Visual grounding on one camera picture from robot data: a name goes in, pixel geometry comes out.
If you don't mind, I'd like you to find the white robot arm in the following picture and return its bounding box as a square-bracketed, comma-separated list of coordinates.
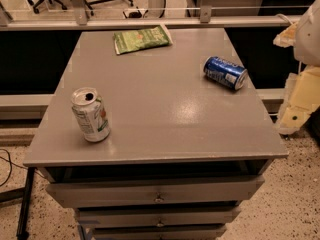
[294, 0, 320, 66]

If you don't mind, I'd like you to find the white green soda can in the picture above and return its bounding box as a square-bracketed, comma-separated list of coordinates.
[71, 87, 110, 142]

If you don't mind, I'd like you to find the blue pepsi can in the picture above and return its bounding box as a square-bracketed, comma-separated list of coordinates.
[203, 56, 247, 91]

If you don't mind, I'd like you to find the grey drawer cabinet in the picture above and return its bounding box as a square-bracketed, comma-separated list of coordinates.
[22, 27, 290, 240]

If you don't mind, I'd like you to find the green chip bag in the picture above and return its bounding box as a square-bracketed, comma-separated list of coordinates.
[113, 25, 172, 55]

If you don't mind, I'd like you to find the middle grey drawer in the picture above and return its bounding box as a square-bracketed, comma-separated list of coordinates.
[76, 204, 240, 228]

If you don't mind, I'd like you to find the grey drawer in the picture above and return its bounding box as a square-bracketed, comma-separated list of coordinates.
[47, 176, 264, 208]
[76, 204, 240, 228]
[93, 224, 226, 240]

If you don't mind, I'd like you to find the top grey drawer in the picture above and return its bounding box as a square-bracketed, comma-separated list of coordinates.
[47, 176, 264, 208]

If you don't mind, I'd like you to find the bottom grey drawer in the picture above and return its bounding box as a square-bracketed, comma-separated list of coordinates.
[93, 224, 226, 240]

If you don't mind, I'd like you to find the black metal stand leg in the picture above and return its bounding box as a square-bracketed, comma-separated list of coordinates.
[16, 167, 35, 240]

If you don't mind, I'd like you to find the grey metal window rail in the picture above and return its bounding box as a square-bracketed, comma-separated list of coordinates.
[0, 15, 301, 31]

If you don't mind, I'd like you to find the black floor cable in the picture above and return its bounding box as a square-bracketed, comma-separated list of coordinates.
[0, 148, 28, 188]

